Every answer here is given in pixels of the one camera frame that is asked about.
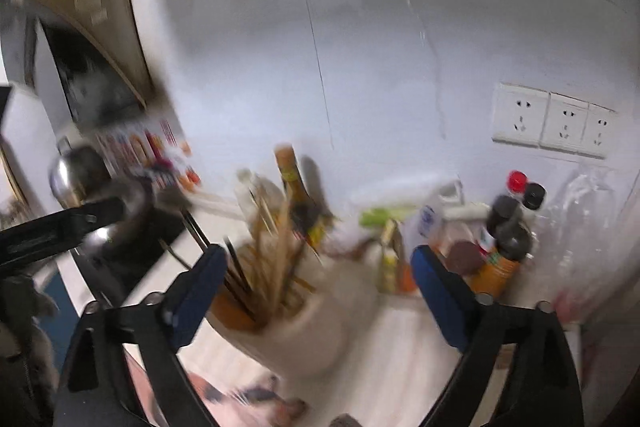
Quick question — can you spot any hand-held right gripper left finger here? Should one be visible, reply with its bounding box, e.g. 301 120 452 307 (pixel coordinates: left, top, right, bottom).
52 243 228 427

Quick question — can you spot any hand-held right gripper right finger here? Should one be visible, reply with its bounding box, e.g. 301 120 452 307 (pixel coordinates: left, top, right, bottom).
410 244 586 427

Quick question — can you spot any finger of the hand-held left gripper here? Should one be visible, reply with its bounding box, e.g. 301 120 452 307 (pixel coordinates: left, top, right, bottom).
55 196 127 244

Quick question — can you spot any bundle of chopsticks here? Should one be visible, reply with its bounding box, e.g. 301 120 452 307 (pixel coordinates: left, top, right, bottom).
222 187 321 325

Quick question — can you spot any beige chopstick holder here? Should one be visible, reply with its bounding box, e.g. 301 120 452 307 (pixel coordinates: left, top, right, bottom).
205 239 381 378

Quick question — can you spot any person's left forearm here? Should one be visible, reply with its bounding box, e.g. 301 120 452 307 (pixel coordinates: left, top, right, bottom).
0 274 61 427

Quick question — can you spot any brown lidded jar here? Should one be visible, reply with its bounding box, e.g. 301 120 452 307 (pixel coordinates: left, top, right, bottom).
446 241 484 274

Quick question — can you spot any steel kettle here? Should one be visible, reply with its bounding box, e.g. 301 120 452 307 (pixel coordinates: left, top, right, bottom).
47 146 151 258

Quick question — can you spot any yellow packet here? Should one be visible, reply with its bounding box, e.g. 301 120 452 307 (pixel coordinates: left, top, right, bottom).
377 219 407 294

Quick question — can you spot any black cooktop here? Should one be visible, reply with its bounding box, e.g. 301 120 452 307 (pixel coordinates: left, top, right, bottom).
95 202 202 294

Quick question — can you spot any white and blue bag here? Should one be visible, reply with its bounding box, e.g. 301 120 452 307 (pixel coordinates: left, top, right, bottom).
404 202 451 254

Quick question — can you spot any colourful printed box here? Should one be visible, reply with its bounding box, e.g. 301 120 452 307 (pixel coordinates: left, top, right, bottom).
94 119 202 194

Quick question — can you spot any green package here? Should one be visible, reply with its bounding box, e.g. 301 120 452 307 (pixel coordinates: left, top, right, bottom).
360 206 422 229

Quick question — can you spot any dark bottle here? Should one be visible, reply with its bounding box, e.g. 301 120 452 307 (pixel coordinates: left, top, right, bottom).
487 196 534 261

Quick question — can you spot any printed mat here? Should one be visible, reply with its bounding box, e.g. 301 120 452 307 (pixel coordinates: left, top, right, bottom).
190 372 311 427

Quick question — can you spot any black capped bottle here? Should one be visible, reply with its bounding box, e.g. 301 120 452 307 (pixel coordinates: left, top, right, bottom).
522 183 547 212

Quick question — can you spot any red capped bottle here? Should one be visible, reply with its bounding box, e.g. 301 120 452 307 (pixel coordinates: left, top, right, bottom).
507 170 530 196

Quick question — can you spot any amber sauce bottle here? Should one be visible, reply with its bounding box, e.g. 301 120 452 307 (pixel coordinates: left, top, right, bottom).
274 146 336 258

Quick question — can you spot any clear plastic bag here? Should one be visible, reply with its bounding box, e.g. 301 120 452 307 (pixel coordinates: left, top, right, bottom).
530 166 632 325

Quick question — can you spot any white wall socket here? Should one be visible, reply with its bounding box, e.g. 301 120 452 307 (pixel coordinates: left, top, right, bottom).
491 82 551 146
540 93 591 152
577 103 617 160

